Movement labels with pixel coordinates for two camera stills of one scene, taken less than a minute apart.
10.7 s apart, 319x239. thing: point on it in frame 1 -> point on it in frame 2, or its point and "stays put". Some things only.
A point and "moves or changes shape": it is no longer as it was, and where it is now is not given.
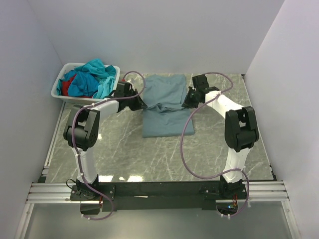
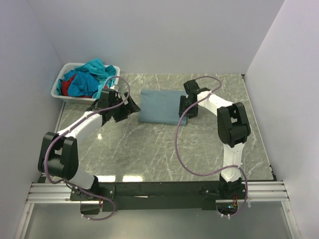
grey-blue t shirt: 164,95 moves or changes shape
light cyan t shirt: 106,86 stays put
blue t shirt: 83,84 stays put
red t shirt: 65,86 stays put
